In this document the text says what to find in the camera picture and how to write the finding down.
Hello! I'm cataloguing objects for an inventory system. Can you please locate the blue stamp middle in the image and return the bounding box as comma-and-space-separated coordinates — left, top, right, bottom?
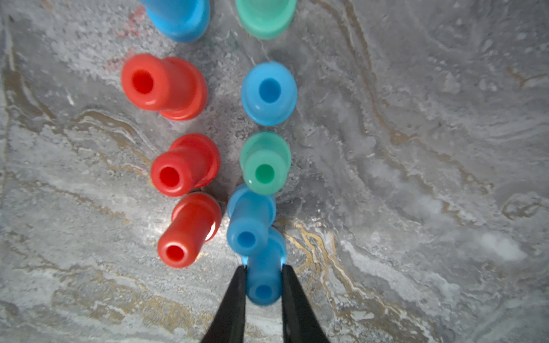
241, 62, 298, 127

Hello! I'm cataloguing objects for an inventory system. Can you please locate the green stamp upper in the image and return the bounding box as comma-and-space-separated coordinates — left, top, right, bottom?
235, 0, 297, 39

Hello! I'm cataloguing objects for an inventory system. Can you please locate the blue stamp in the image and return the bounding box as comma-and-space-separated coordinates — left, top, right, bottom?
140, 0, 211, 44
241, 62, 298, 127

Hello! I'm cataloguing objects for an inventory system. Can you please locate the red stamp upper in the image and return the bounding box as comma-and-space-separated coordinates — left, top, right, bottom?
121, 54, 208, 121

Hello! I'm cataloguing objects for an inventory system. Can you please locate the red stamp lower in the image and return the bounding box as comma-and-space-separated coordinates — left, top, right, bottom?
157, 192, 222, 269

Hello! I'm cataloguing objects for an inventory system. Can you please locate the blue stamp top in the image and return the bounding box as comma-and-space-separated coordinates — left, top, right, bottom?
140, 0, 211, 44

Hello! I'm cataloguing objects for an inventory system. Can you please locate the red stamp middle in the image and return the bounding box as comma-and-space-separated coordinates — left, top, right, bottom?
151, 134, 221, 197

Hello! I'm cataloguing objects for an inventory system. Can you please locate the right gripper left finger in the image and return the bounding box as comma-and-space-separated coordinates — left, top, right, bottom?
202, 265, 247, 343

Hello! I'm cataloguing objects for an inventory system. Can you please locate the blue stamp lowest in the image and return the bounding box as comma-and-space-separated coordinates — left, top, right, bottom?
242, 227, 287, 306
227, 184, 277, 257

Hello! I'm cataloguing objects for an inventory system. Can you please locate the green stamp lower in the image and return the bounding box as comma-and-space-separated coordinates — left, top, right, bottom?
240, 131, 292, 195

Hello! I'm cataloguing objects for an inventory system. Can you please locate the green stamp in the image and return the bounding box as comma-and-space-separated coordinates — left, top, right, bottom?
240, 131, 292, 195
235, 0, 297, 39

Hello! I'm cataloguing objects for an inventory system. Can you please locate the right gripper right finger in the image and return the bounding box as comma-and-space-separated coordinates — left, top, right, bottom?
282, 264, 330, 343

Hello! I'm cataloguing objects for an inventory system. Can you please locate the red stamp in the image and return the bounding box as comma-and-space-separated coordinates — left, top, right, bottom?
121, 54, 208, 121
157, 192, 222, 269
151, 134, 221, 197

